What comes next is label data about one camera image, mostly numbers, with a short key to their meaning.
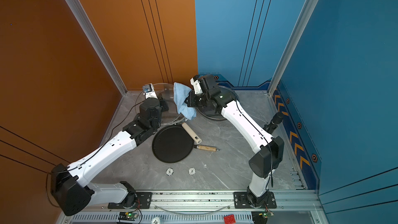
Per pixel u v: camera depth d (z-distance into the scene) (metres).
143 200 0.74
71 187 0.38
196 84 0.68
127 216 0.71
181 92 0.72
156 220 0.64
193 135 0.84
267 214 0.70
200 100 0.63
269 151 0.43
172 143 0.92
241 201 0.72
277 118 0.73
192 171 0.83
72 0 0.75
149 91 0.61
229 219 0.68
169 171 0.83
